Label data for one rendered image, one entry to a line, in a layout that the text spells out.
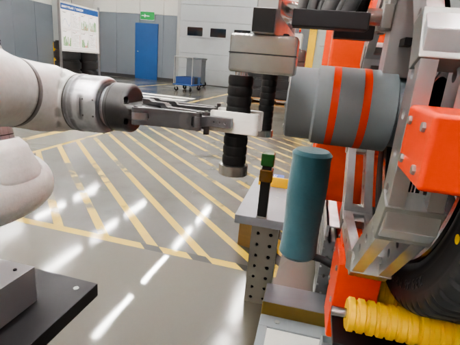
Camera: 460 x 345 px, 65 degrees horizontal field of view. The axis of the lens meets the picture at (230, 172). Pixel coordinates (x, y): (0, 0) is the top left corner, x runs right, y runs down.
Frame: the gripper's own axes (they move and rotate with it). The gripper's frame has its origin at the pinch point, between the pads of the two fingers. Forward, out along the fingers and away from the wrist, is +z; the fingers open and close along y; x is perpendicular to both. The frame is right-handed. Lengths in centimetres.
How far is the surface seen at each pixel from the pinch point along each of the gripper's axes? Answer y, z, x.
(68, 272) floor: -67, -81, -83
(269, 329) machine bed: -50, 7, -75
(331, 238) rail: -72, 24, -49
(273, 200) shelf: -72, 2, -38
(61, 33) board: -698, -544, 38
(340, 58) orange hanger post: -60, 16, 12
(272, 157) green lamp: -53, 1, -18
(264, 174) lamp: -53, -1, -23
